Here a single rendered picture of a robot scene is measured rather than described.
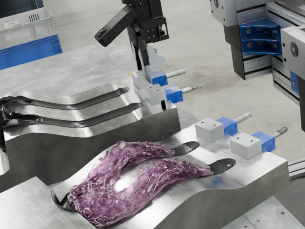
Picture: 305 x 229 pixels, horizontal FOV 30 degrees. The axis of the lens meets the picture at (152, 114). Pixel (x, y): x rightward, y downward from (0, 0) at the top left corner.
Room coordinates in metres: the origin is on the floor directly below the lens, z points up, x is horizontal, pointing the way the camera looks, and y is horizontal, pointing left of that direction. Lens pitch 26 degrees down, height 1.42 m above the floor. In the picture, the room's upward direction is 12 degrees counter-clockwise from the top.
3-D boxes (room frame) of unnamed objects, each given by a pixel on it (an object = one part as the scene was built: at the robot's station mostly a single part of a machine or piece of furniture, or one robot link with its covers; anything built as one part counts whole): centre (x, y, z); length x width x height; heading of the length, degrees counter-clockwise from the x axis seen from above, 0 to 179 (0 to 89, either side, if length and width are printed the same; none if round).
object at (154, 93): (1.20, -0.06, 0.89); 0.13 x 0.05 x 0.05; 103
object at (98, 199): (0.88, 0.05, 0.90); 0.26 x 0.18 x 0.08; 120
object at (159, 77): (1.30, -0.04, 0.89); 0.13 x 0.05 x 0.05; 103
